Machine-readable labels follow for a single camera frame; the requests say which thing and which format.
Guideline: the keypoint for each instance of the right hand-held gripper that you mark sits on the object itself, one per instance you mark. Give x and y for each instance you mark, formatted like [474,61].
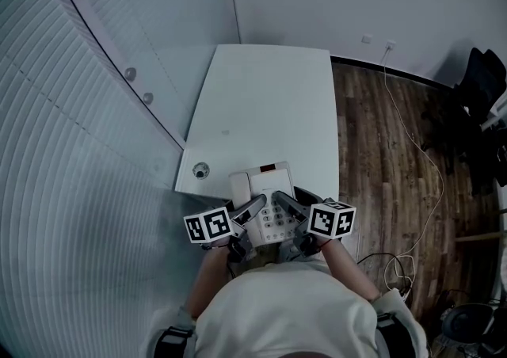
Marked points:
[330,219]

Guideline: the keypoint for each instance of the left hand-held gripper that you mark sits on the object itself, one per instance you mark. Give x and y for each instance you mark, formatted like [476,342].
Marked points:
[208,225]

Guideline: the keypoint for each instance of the white telephone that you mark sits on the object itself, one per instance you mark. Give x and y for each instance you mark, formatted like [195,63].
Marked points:
[270,183]

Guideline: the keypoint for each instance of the person's right forearm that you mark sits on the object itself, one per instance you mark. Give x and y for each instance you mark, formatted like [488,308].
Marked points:
[344,269]

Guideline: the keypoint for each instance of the person's left forearm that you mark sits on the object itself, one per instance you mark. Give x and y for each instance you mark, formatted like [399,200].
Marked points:
[208,281]

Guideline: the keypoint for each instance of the white table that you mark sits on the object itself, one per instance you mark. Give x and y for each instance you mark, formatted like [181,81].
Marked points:
[261,111]

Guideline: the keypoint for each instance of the person's white shirt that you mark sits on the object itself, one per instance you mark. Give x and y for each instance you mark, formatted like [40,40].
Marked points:
[285,309]

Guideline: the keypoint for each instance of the round grey knob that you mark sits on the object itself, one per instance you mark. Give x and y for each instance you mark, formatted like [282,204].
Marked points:
[148,97]
[130,73]

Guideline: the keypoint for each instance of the black office chair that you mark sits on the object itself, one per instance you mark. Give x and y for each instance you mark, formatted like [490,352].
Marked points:
[471,119]

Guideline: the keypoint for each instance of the black round device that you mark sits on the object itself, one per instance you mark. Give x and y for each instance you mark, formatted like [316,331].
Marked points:
[467,322]

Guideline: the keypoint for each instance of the white wall socket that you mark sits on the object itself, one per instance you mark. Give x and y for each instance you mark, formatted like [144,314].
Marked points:
[391,45]
[367,39]

